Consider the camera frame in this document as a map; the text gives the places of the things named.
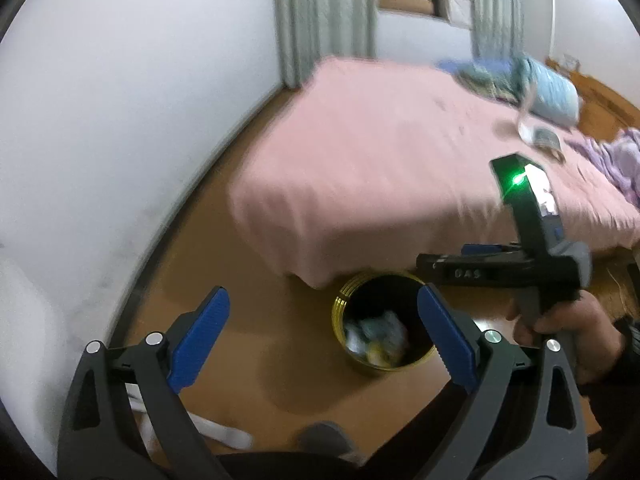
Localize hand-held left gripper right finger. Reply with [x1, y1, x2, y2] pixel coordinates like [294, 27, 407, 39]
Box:
[416, 282, 588, 480]

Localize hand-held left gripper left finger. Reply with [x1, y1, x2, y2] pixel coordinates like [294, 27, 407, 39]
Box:
[57, 285, 231, 480]

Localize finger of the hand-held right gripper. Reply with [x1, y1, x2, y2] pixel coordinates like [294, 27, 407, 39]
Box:
[416, 254, 523, 287]
[461, 242, 523, 257]

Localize black gold-rimmed waste bin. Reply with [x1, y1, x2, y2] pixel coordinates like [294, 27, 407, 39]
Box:
[331, 271, 436, 378]

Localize person's right forearm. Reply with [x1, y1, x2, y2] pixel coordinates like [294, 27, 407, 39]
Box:
[575, 315, 640, 461]

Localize person's right hand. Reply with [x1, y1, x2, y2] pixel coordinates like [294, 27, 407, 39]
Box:
[507, 292, 626, 385]

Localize crumpled paper wads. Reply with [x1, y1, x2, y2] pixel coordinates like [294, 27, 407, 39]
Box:
[345, 310, 411, 366]

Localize purple blanket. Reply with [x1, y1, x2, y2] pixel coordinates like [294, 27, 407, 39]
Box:
[565, 127, 640, 211]

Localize clear plastic item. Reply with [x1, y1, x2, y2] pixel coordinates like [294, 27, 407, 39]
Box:
[515, 85, 538, 141]

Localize bed with pink sheet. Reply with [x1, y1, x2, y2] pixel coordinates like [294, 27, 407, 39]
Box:
[227, 56, 640, 290]

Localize light blue pillow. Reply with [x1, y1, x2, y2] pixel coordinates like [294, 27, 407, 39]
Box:
[515, 55, 583, 123]

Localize grey slipper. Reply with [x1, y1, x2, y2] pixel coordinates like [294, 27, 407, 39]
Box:
[299, 422, 358, 461]

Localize person's dark pants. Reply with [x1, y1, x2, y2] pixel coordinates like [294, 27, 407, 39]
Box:
[215, 395, 481, 480]

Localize blue patterned cloth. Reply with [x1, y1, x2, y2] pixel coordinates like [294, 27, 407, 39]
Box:
[437, 57, 526, 103]

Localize grey curtain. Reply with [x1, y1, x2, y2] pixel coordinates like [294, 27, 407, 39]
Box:
[470, 0, 525, 58]
[272, 0, 377, 88]

